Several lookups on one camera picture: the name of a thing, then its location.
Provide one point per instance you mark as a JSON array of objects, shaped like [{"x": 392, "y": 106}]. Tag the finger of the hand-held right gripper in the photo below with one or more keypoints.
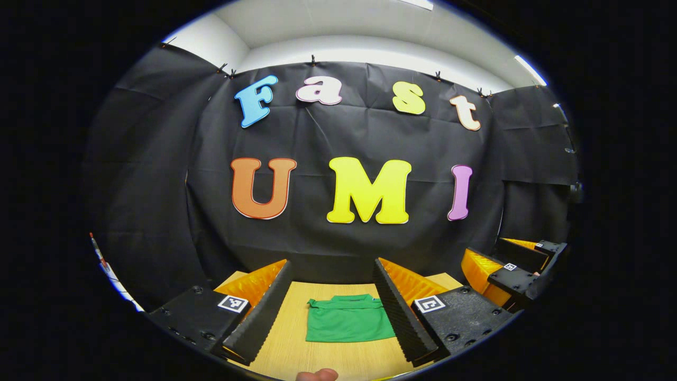
[
  {"x": 523, "y": 254},
  {"x": 515, "y": 275}
]

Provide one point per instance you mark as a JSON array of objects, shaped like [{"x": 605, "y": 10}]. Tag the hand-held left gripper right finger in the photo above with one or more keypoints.
[{"x": 399, "y": 317}]

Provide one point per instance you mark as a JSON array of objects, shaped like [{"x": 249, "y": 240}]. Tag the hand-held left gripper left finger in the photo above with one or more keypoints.
[{"x": 264, "y": 317}]

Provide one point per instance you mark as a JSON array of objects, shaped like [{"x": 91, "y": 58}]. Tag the green T-shirt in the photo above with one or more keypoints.
[{"x": 349, "y": 323}]

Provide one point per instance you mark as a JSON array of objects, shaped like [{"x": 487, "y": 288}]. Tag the white printed board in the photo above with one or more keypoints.
[{"x": 113, "y": 278}]

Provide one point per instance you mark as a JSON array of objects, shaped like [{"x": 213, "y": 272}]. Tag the black backdrop cloth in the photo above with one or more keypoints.
[{"x": 344, "y": 137}]

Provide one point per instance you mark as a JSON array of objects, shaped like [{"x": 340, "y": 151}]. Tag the long ceiling light panel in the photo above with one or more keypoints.
[{"x": 418, "y": 4}]

